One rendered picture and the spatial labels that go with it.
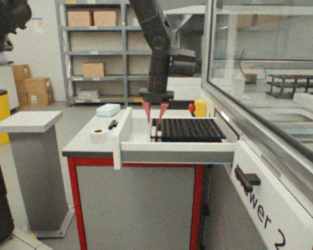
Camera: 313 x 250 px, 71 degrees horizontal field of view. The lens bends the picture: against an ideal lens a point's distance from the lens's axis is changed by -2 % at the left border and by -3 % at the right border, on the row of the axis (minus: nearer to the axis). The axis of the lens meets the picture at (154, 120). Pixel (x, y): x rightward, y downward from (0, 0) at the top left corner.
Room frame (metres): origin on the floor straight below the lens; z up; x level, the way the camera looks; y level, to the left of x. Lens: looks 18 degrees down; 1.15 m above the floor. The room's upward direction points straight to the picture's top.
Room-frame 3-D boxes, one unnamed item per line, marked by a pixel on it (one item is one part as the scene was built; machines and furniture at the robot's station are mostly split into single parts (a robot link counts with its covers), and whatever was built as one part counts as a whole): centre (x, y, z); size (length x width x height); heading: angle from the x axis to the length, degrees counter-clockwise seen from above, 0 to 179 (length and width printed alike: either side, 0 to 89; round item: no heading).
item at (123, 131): (0.69, 0.10, 0.87); 0.29 x 0.02 x 0.11; 178
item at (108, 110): (1.32, 0.28, 0.78); 0.15 x 0.10 x 0.04; 165
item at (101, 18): (4.63, 0.92, 1.66); 0.41 x 0.32 x 0.28; 92
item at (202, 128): (0.69, -0.10, 0.87); 0.22 x 0.18 x 0.06; 88
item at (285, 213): (0.37, -0.21, 0.87); 0.29 x 0.02 x 0.11; 178
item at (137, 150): (0.69, -0.11, 0.86); 0.40 x 0.26 x 0.06; 88
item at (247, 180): (0.37, -0.18, 0.91); 0.07 x 0.04 x 0.01; 178
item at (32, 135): (1.23, 0.73, 0.38); 0.30 x 0.30 x 0.76; 2
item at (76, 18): (4.61, 1.41, 1.66); 0.41 x 0.32 x 0.28; 92
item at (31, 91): (4.59, 2.62, 0.42); 0.85 x 0.33 x 0.84; 92
